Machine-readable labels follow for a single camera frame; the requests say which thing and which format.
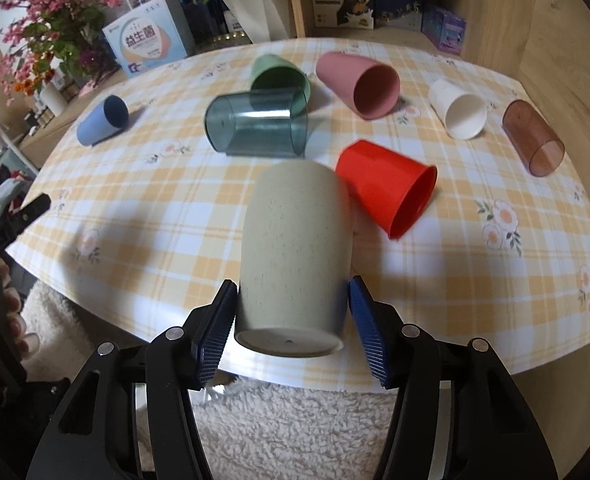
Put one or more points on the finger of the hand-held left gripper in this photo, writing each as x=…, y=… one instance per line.
x=17, y=220

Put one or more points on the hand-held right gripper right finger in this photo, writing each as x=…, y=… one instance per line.
x=371, y=337

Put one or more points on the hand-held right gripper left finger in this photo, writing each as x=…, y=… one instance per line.
x=214, y=342

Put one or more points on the beige speckled cup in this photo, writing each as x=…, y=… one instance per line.
x=290, y=240

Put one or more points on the blue cup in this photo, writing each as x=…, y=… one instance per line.
x=100, y=122

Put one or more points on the red cup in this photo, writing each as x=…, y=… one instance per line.
x=380, y=185

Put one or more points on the teal transparent cup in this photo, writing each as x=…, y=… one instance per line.
x=255, y=125

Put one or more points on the white cup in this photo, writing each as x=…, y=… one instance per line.
x=457, y=105

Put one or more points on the pink cup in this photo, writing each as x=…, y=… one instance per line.
x=355, y=82

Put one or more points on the brown transparent cup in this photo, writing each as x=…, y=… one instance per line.
x=532, y=135

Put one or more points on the green cup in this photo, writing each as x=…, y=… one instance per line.
x=275, y=72

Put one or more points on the person's left hand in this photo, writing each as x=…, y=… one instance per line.
x=15, y=306

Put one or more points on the white metal rack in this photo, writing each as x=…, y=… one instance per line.
x=0, y=135

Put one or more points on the white fluffy rug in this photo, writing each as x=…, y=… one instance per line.
x=285, y=430

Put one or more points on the small white pot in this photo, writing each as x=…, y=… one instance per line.
x=54, y=100

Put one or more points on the yellow plaid floral tablecloth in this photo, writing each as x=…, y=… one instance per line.
x=150, y=200

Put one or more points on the pink artificial flower bush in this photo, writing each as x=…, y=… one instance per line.
x=50, y=25

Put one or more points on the blue and white printed box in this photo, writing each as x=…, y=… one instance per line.
x=147, y=40

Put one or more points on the purple printed box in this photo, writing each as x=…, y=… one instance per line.
x=444, y=30

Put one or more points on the white faceted vase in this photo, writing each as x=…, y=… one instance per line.
x=257, y=10

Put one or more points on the dark blue printed box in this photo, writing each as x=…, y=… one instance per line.
x=399, y=2

